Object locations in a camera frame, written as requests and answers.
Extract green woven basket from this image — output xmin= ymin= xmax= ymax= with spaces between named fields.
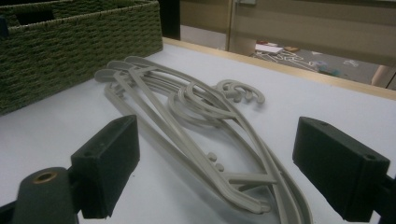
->
xmin=0 ymin=0 xmax=164 ymax=116

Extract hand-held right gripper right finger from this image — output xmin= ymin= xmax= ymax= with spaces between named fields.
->
xmin=292 ymin=116 xmax=390 ymax=222

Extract beige wooden shelf unit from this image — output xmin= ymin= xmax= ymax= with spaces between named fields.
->
xmin=179 ymin=0 xmax=396 ymax=91

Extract pile of white hangers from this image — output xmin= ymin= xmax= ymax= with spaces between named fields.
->
xmin=253 ymin=49 xmax=317 ymax=72

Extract grey plastic clothes hanger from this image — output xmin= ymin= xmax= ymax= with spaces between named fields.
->
xmin=124 ymin=55 xmax=314 ymax=224
xmin=106 ymin=60 xmax=314 ymax=224
xmin=94 ymin=68 xmax=272 ymax=216

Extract colourful toys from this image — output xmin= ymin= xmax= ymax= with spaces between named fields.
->
xmin=314 ymin=60 xmax=342 ymax=77

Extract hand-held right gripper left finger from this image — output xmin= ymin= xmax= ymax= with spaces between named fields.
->
xmin=70 ymin=115 xmax=140 ymax=218

